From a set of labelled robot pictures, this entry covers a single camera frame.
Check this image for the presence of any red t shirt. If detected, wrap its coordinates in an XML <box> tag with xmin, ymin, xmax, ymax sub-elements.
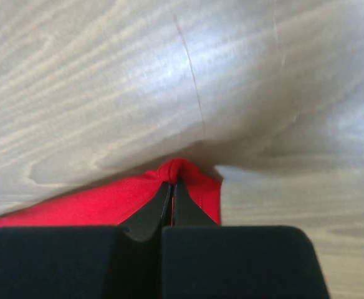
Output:
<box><xmin>0</xmin><ymin>158</ymin><xmax>221</xmax><ymax>227</ymax></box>

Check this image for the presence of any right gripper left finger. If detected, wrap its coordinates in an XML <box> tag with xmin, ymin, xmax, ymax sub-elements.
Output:
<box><xmin>0</xmin><ymin>183</ymin><xmax>172</xmax><ymax>298</ymax></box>

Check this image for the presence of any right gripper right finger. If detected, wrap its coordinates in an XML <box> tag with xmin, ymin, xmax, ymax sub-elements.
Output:
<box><xmin>161</xmin><ymin>182</ymin><xmax>328</xmax><ymax>298</ymax></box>

